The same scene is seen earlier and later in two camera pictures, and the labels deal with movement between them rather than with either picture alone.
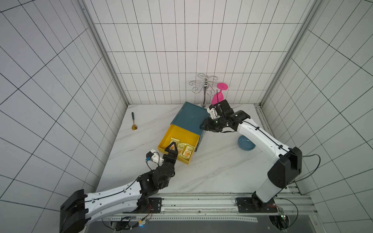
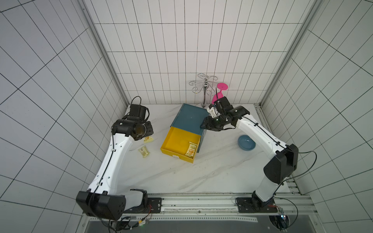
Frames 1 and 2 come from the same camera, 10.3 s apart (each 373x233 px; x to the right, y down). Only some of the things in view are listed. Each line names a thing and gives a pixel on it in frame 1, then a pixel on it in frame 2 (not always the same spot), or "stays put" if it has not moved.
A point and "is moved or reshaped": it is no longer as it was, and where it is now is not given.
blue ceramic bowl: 245,143 stays put
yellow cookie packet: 172,147 -> 148,139
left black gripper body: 172,158 -> 146,130
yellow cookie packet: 181,147 -> 144,151
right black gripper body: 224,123 stays put
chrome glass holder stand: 206,86 stays put
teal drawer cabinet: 190,117 stays put
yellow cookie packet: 187,152 is moved or reshaped
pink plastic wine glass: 219,96 stays put
